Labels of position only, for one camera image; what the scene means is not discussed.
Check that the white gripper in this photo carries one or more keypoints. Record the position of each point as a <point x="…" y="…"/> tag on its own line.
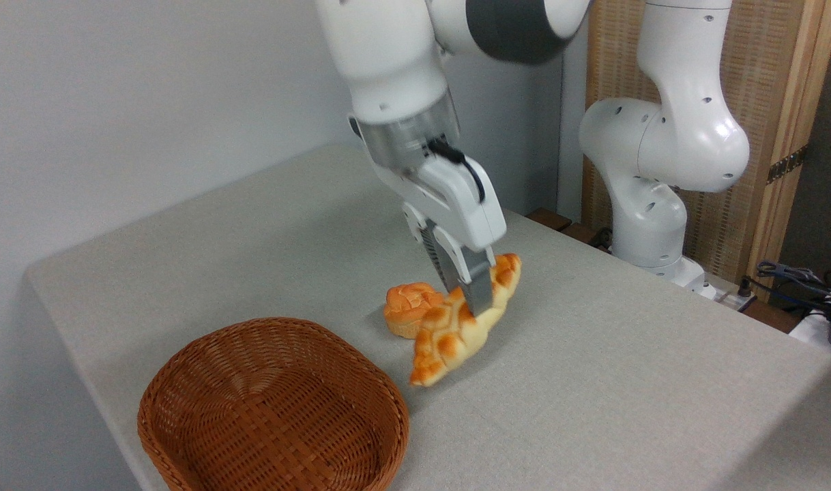
<point x="456" y="204"/>

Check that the long braided bread loaf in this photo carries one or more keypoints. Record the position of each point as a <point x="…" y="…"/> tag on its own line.
<point x="449" y="341"/>

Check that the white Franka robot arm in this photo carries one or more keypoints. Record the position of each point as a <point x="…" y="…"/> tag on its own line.
<point x="395" y="61"/>

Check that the round knotted bread bun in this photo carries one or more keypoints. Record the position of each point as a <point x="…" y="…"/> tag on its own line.
<point x="405" y="307"/>

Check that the brown wooden screen foot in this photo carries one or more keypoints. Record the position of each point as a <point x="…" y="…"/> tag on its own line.
<point x="559" y="221"/>

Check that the grey tablecloth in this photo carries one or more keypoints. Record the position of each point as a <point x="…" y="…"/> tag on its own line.
<point x="593" y="395"/>

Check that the brown woven wicker basket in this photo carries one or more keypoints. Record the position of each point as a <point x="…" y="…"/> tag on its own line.
<point x="265" y="402"/>

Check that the metal screen hinge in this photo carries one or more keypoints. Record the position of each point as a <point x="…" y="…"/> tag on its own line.
<point x="787" y="164"/>

